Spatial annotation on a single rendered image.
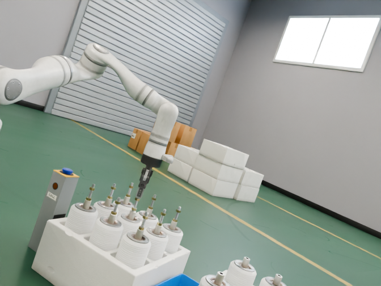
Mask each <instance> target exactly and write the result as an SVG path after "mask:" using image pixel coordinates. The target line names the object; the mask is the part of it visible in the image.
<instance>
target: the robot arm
mask: <svg viewBox="0 0 381 286"><path fill-rule="evenodd" d="M107 66H109V67H111V68H112V69H113V70H114V71H115V73H116V74H117V75H118V77H119V79H120V81H121V83H122V85H123V87H124V88H125V90H126V92H127V93H128V94H129V96H130V97H131V98H133V99H134V100H135V101H137V102H138V103H139V104H141V105H143V106H144V107H146V108H148V109H150V110H151V111H153V113H155V114H156V115H157V117H156V121H155V125H154V127H153V129H152V131H151V134H150V137H149V140H148V142H147V144H146V146H145V149H144V152H143V155H142V158H141V162H142V163H143V164H145V165H146V168H143V169H142V172H141V177H140V179H139V181H140V183H139V185H138V191H137V193H136V197H137V198H139V199H141V197H142V195H143V192H144V189H145V188H146V185H147V184H148V183H149V180H150V177H151V176H152V174H153V171H152V170H151V169H152V168H153V167H154V168H160V166H161V163H162V160H164V161H165V162H167V163H170V164H172V163H173V156H172V155H168V154H165V152H166V147H167V144H168V142H169V139H170V135H171V131H172V129H173V126H174V125H175V122H176V119H177V117H178V114H179V110H178V107H177V106H176V105H175V104H174V103H171V102H169V101H168V100H167V99H165V98H164V97H162V96H160V95H159V94H158V93H157V92H156V91H155V90H154V89H152V88H151V87H150V86H148V85H147V84H145V83H144V82H142V81H141V80H140V79H138V78H137V77H136V76H135V75H134V74H133V73H132V72H131V71H130V70H129V69H128V68H127V67H126V66H124V65H123V64H122V63H121V62H120V61H119V60H118V59H117V58H116V57H115V56H114V55H113V54H112V53H110V52H109V51H108V50H106V49H105V48H104V47H102V46H101V45H99V44H95V43H89V44H88V45H87V46H86V48H85V50H84V52H83V54H82V56H81V59H80V60H79V61H78V62H77V63H76V64H74V63H73V62H72V61H71V60H70V59H69V58H67V57H65V56H62V55H54V56H46V57H42V58H40V59H38V60H37V61H36V62H35V63H34V64H33V66H32V67H31V68H30V69H20V70H16V69H10V68H7V67H5V66H2V65H0V105H8V104H12V103H15V102H18V101H20V100H22V99H24V98H26V97H28V96H31V95H33V94H36V93H38V92H42V91H45V90H49V89H53V88H57V87H61V86H64V85H67V84H70V83H74V82H79V81H85V80H91V79H98V78H100V77H101V76H102V75H103V74H104V72H105V70H106V68H107Z"/></svg>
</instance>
